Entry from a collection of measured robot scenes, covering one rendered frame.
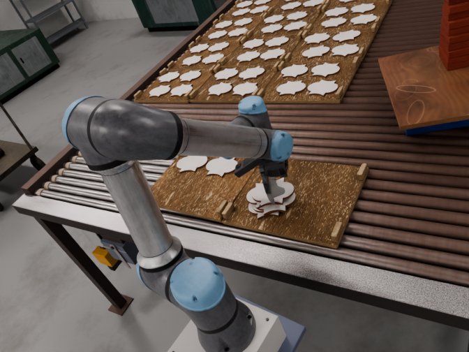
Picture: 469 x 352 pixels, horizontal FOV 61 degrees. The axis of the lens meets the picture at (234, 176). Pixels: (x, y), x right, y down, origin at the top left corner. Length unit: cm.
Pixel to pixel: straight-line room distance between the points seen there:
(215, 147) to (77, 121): 27
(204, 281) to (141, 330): 161
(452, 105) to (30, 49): 651
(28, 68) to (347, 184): 634
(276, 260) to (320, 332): 95
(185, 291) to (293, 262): 42
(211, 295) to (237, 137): 35
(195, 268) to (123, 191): 24
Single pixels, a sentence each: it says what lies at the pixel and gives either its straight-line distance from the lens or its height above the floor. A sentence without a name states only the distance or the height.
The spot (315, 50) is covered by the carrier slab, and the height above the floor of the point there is 95.
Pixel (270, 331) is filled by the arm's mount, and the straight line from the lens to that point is 107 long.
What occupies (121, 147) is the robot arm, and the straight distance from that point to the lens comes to 74.
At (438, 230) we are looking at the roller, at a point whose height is 91.
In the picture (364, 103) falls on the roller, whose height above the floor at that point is 90.
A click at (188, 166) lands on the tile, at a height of 95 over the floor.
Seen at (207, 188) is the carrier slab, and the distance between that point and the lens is 154.
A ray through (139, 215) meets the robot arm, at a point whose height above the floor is 134.
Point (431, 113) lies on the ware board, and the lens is 148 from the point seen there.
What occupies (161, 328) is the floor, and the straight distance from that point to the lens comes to 244.
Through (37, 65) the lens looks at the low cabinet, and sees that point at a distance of 729.
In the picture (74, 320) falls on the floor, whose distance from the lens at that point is 282.
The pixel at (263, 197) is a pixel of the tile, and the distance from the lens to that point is 133.
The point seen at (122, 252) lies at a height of 79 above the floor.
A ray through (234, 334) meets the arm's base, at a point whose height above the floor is 103.
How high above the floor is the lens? 188
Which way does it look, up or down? 38 degrees down
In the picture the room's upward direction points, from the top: 22 degrees counter-clockwise
